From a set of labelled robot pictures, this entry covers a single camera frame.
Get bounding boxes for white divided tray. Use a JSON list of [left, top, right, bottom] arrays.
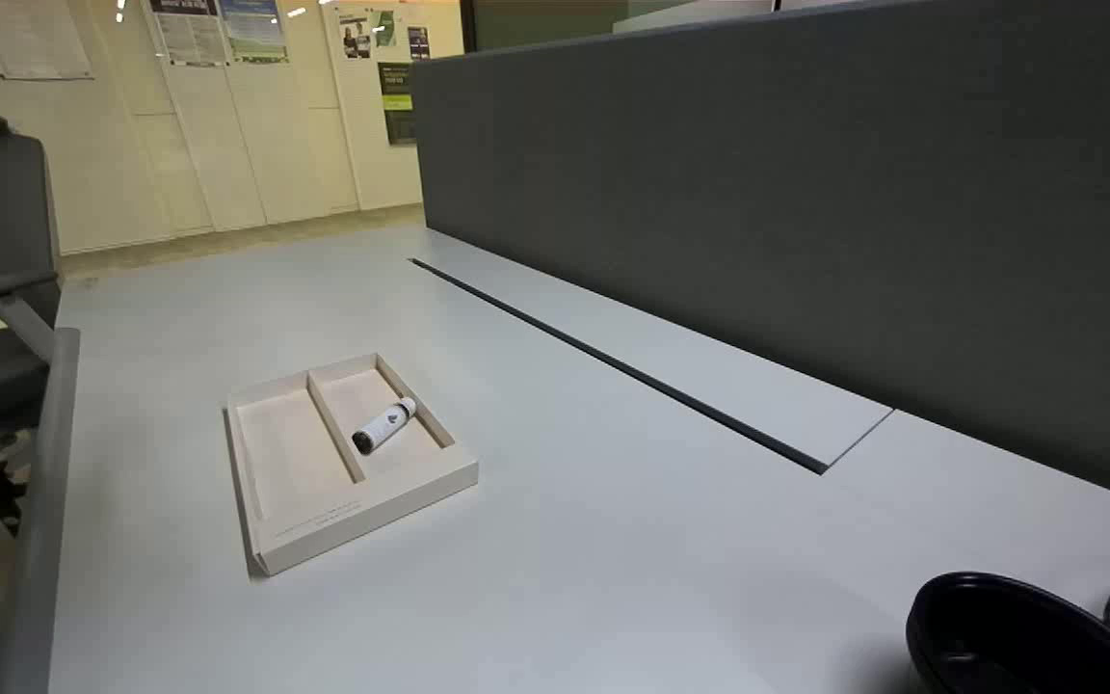
[[224, 352, 480, 578]]

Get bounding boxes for small white bottle black cap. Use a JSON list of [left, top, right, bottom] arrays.
[[352, 396, 418, 456]]

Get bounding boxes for dark green poster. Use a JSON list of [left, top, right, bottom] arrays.
[[378, 62, 417, 147]]

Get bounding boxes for grey desk partition screen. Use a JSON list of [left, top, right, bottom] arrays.
[[410, 0, 1110, 513]]

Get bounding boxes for row of small posters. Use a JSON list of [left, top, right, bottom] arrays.
[[336, 8, 432, 63]]

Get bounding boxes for row of printed posters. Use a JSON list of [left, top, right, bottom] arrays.
[[148, 0, 290, 68]]

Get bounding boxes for black round bowl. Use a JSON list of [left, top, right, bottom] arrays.
[[906, 572, 1110, 694]]

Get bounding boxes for white paper poster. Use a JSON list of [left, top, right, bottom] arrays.
[[0, 0, 94, 81]]

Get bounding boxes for white wall cabinets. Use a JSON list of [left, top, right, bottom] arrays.
[[0, 0, 465, 261]]

